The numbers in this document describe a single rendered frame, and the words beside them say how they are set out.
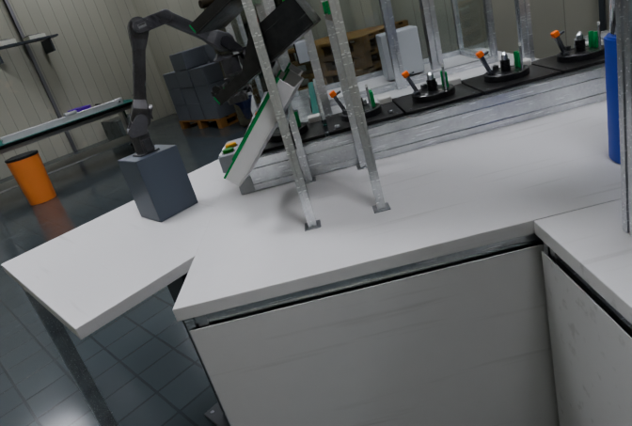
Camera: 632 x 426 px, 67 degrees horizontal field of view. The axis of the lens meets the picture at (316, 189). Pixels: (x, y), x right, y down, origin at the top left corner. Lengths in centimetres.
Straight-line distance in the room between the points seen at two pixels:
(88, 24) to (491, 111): 955
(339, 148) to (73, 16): 930
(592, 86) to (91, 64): 957
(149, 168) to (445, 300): 92
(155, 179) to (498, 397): 108
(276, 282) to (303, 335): 14
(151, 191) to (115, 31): 930
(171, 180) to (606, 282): 117
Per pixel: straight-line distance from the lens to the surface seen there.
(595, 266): 87
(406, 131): 148
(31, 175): 667
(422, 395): 118
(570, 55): 176
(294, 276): 97
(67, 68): 1029
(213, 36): 155
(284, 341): 104
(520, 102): 157
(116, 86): 1056
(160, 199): 152
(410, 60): 268
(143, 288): 117
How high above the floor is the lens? 134
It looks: 20 degrees down
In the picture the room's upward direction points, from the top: 16 degrees counter-clockwise
